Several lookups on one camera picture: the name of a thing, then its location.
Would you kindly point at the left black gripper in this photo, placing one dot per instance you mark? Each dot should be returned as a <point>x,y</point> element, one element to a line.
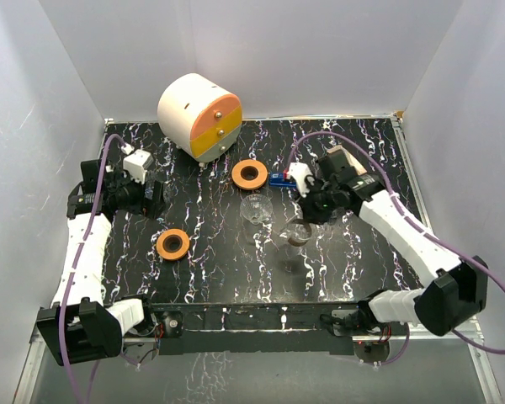
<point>154,205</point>

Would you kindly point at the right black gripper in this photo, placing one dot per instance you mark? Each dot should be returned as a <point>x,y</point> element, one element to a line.
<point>312,215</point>

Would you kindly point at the glass carafe with brown band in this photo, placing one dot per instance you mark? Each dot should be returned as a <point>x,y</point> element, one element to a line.
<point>297,232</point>

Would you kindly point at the coffee filter packet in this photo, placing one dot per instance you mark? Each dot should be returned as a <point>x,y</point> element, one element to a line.
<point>348,158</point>

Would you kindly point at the clear glass dripper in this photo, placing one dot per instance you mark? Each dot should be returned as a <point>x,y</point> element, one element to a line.
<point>256,208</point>

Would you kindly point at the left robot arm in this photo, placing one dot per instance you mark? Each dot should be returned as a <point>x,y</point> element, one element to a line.
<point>78,327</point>

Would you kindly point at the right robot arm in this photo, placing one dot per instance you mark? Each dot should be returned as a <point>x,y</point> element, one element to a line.
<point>452,290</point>

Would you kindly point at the white round drawer cabinet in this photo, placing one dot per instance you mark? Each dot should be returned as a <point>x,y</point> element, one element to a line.
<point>200,117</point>

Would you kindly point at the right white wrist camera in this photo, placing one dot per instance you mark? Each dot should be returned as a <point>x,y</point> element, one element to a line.
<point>299,172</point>

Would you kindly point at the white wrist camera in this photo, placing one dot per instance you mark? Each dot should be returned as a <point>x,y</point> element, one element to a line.
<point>137,164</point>
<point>299,172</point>

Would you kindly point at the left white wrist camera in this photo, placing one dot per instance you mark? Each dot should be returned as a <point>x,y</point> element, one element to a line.
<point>137,164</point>

